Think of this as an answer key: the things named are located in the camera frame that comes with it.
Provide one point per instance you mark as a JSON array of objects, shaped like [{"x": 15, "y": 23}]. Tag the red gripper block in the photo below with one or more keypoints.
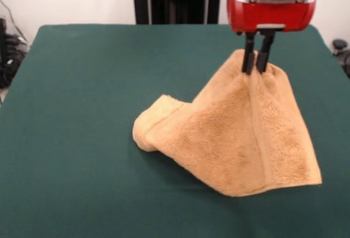
[{"x": 270, "y": 16}]

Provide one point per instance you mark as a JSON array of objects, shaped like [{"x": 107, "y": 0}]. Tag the tan terry towel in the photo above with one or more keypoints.
[{"x": 218, "y": 139}]

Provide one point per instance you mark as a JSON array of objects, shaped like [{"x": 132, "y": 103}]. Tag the dark wheeled stand base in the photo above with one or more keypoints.
[{"x": 340, "y": 45}]

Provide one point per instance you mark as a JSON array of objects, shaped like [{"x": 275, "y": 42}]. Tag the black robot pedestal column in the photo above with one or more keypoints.
[{"x": 169, "y": 0}]

